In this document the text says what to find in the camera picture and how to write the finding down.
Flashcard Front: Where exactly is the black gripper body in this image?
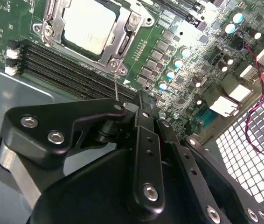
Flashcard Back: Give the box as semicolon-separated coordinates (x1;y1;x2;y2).
28;121;201;224

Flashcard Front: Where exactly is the silver CPU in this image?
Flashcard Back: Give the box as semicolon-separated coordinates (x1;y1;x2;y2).
62;3;121;56

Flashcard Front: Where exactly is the metal socket locking lever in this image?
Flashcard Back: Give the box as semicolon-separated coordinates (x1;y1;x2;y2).
112;59;121;102

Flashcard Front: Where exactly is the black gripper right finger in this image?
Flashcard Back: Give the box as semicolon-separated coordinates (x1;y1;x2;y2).
154;95;264;224

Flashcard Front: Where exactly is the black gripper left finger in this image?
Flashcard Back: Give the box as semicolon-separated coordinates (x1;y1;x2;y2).
0;90;167;221

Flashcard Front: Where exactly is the metal socket cover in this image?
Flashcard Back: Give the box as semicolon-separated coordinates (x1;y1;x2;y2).
42;0;144;65

